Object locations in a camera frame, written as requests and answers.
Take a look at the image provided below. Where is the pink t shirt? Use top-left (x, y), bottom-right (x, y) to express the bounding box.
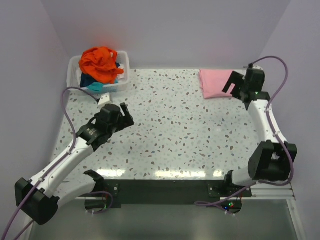
top-left (198, 69), bottom-right (235, 99)

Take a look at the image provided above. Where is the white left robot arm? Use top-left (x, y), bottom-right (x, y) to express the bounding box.
top-left (14, 103), bottom-right (134, 225)

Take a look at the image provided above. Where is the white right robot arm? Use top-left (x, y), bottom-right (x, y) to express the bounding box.
top-left (222, 67), bottom-right (298, 197)

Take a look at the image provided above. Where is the teal t shirt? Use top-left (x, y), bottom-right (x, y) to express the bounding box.
top-left (86, 82), bottom-right (105, 94)

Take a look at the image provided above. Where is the white garment in basket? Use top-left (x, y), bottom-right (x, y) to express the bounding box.
top-left (114, 62), bottom-right (126, 84)

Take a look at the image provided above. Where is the dark blue t shirt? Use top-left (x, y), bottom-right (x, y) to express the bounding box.
top-left (80, 73), bottom-right (97, 88)

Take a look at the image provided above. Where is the orange t shirt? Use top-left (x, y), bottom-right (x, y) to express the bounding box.
top-left (78, 46), bottom-right (125, 84)

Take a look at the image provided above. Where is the white plastic laundry basket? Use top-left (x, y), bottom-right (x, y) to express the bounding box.
top-left (66, 50), bottom-right (130, 94)

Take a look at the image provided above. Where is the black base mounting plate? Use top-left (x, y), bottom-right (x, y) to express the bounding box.
top-left (82, 179), bottom-right (242, 210)

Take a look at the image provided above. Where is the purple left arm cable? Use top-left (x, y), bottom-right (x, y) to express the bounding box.
top-left (0, 86), bottom-right (101, 240)

